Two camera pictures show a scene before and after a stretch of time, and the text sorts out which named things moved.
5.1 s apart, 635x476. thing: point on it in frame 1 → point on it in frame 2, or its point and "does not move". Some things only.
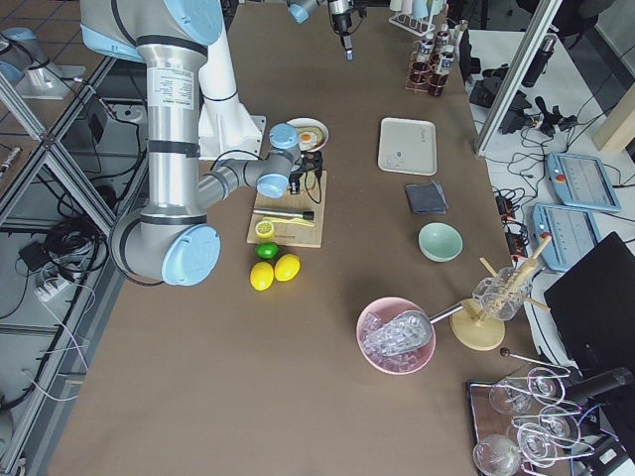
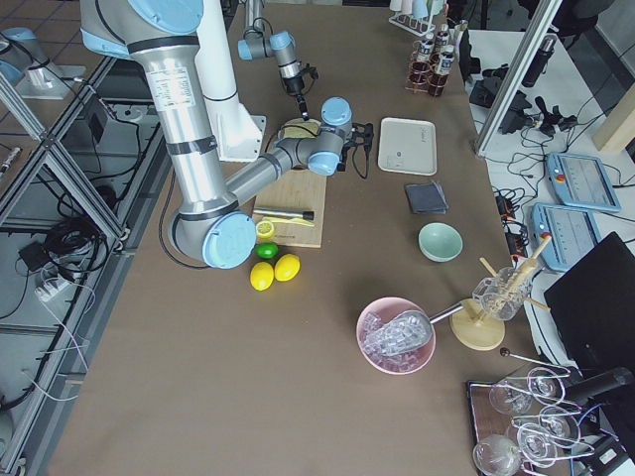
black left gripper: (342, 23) → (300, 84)
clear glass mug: (501, 296) does not move
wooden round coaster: (472, 330) does not move
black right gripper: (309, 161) → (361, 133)
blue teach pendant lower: (572, 229) does not move
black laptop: (593, 307) does not move
